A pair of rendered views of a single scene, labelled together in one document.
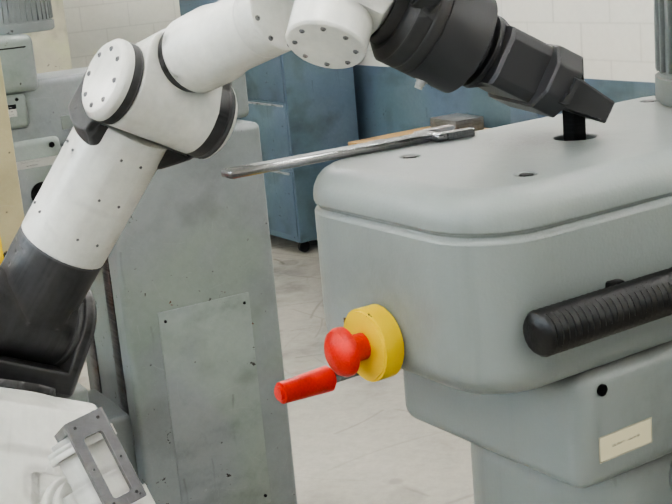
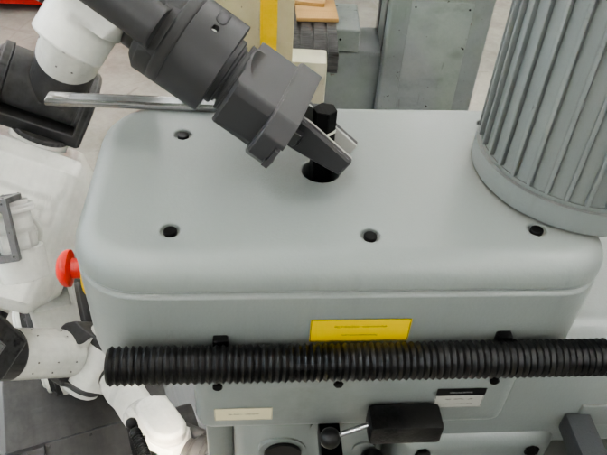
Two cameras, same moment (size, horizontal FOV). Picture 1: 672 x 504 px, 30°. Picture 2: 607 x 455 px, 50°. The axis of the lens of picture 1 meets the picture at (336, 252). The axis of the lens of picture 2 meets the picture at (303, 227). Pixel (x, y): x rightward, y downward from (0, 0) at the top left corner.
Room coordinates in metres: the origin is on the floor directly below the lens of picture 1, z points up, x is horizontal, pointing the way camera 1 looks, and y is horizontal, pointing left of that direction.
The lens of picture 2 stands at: (0.62, -0.43, 2.26)
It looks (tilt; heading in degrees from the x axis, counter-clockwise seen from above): 41 degrees down; 27
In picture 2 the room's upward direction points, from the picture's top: 4 degrees clockwise
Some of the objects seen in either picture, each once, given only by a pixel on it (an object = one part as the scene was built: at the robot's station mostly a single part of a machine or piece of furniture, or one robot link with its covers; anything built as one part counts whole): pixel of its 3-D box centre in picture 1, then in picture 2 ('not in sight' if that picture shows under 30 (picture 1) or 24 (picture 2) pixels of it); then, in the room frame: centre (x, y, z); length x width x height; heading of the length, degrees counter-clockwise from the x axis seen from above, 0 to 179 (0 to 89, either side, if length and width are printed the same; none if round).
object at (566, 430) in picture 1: (618, 353); (344, 315); (1.10, -0.25, 1.68); 0.34 x 0.24 x 0.10; 123
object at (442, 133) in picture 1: (349, 150); (163, 102); (1.09, -0.02, 1.89); 0.24 x 0.04 x 0.01; 120
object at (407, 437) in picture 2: not in sight; (378, 423); (1.00, -0.34, 1.66); 0.12 x 0.04 x 0.04; 123
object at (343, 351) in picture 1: (348, 350); (73, 268); (0.94, 0.00, 1.76); 0.04 x 0.03 x 0.04; 33
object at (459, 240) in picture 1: (591, 222); (330, 232); (1.09, -0.23, 1.81); 0.47 x 0.26 x 0.16; 123
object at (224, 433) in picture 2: not in sight; (219, 427); (1.02, -0.12, 1.45); 0.04 x 0.04 x 0.21; 33
